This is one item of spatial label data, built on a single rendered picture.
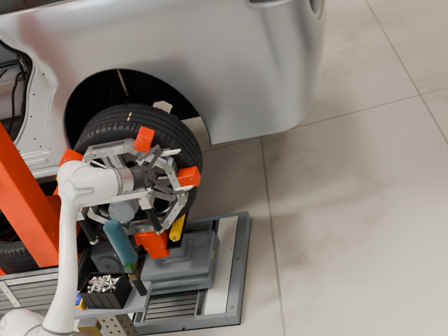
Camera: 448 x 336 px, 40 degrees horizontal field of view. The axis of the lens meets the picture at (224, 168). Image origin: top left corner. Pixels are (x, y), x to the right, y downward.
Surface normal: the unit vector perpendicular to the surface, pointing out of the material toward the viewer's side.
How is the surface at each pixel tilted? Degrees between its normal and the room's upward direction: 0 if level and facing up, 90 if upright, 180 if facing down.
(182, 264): 0
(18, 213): 90
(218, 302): 0
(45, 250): 90
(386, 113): 0
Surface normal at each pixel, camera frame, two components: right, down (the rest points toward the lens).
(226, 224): -0.29, -0.78
